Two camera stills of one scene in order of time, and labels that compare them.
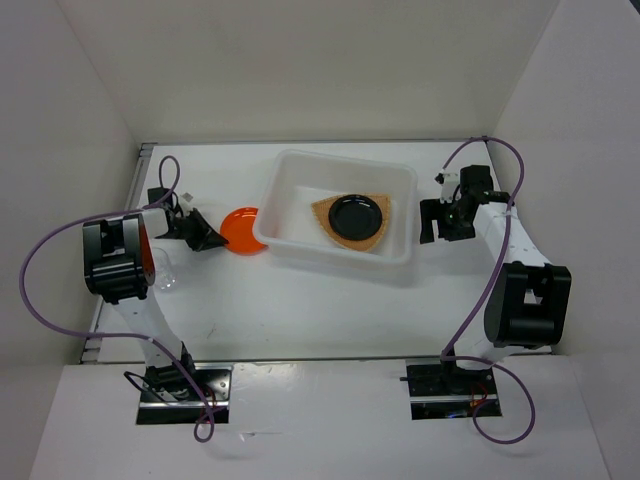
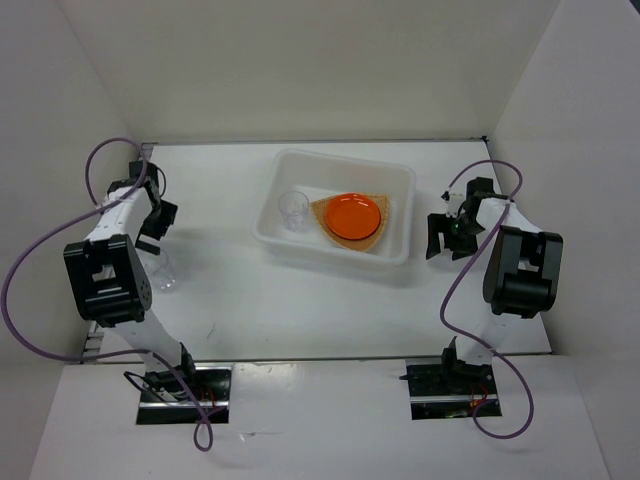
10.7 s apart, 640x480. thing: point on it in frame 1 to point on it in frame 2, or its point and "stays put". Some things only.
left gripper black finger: [212, 239] to [159, 220]
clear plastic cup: [165, 277] stays put
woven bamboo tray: [322, 210] stays put
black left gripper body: [190, 228] to [155, 208]
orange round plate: [237, 226] to [353, 216]
